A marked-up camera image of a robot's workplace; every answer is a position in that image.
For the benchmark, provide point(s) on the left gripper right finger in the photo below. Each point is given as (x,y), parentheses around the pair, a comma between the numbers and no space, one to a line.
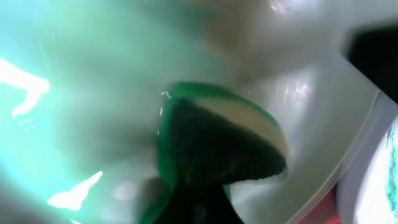
(218,207)

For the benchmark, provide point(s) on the light blue plate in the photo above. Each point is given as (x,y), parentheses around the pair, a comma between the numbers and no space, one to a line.
(367,193)
(83,85)

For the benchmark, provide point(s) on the red plastic tray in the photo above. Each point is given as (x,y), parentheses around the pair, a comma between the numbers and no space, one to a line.
(325,212)

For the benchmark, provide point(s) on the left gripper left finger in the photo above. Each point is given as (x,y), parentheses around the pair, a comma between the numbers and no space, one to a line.
(177,209)

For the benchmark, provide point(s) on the green yellow sponge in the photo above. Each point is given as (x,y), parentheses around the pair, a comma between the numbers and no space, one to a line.
(210,136)

